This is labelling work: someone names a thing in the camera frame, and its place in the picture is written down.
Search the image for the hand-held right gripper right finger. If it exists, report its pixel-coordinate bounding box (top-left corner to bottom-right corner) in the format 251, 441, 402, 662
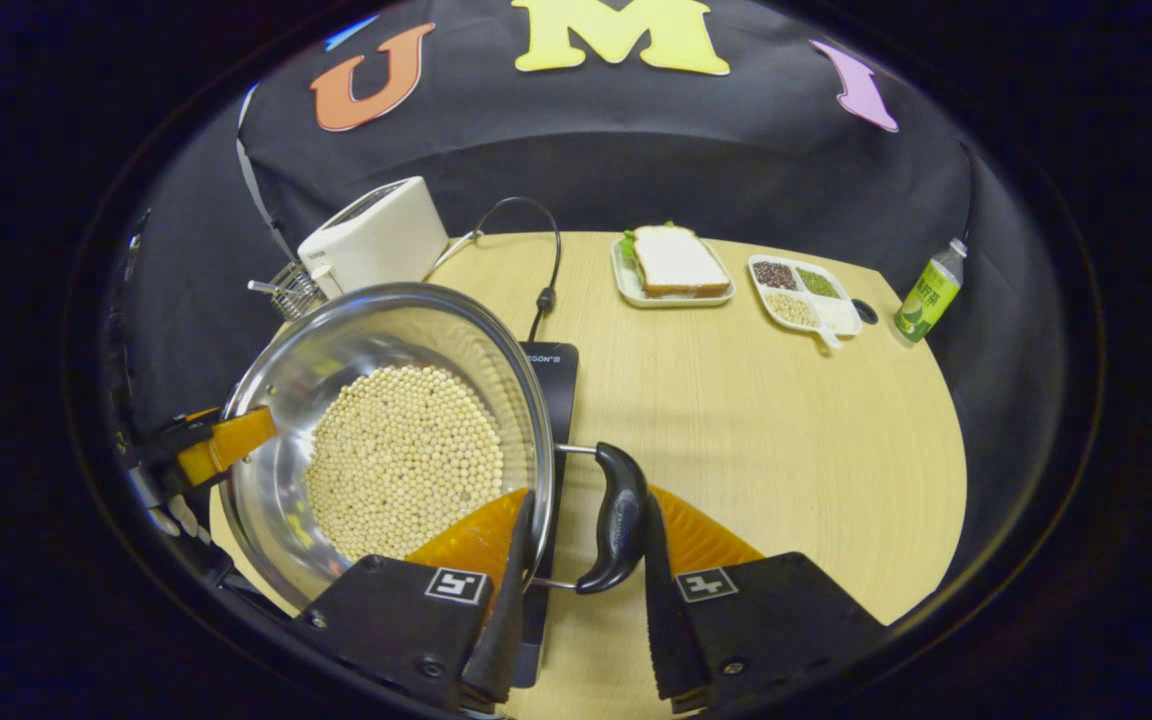
644, 485, 887, 713

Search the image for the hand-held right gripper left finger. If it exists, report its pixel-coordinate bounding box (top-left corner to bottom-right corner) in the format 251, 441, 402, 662
296, 488, 537, 713

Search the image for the steel pot with black handle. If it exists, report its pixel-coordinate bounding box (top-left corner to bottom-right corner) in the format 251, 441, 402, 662
219, 282, 651, 611

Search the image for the black induction cooktop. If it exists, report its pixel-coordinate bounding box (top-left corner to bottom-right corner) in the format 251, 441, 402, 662
516, 342, 580, 691

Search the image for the pile of soybeans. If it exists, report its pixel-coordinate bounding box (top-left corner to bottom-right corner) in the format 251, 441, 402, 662
304, 363, 505, 563

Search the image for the white toaster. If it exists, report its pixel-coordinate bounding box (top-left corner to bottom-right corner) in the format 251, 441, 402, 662
296, 176, 450, 299

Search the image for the white divided bean tray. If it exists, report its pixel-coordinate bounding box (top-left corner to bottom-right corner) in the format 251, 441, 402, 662
747, 254, 864, 351

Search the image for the white bread sandwich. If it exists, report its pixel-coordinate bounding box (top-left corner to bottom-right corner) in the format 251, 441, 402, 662
621, 222, 732, 299

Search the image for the green drink bottle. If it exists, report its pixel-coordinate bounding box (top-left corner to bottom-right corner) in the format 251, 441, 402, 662
893, 237, 968, 344

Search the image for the small wire basket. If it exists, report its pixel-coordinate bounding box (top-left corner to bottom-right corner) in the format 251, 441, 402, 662
247, 260, 329, 321

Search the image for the white toaster cable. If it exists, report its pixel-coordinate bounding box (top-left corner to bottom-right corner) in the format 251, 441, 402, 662
424, 232, 482, 282

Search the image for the black power cable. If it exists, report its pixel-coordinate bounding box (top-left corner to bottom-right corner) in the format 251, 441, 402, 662
471, 196, 564, 343

